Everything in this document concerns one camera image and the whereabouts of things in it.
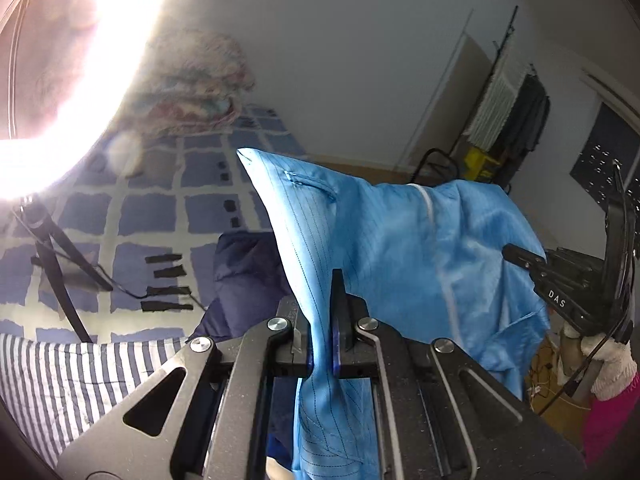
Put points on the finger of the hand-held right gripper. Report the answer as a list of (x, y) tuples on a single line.
[(522, 257)]

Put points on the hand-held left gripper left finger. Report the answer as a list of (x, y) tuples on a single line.
[(290, 345)]

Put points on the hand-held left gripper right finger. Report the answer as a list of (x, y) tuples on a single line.
[(337, 330)]

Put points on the light blue jacket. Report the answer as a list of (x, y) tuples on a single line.
[(380, 240)]

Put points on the black clothes rack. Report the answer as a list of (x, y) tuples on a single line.
[(435, 151)]

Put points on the dark hanging clothes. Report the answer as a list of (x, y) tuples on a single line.
[(525, 120)]

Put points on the person's right hand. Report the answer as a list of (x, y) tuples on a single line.
[(615, 365)]

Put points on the navy down jacket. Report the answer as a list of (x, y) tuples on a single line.
[(245, 270)]

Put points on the royal blue garment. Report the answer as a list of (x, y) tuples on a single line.
[(277, 445)]

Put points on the yellow box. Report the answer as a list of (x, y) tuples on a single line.
[(480, 162)]

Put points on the white cloth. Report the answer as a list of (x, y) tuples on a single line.
[(279, 470)]

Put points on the dark window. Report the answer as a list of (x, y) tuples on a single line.
[(605, 150)]

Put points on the striped white towel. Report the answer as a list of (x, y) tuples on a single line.
[(495, 105)]

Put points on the beige door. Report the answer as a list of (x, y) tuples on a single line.
[(450, 110)]

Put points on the blue checked bed sheet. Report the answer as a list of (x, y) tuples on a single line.
[(150, 210)]

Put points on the striped blue white blanket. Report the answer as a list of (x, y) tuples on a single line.
[(50, 385)]

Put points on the black tripod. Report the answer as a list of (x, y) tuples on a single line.
[(50, 260)]

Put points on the folded floral quilt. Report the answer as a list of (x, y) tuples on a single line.
[(200, 95)]

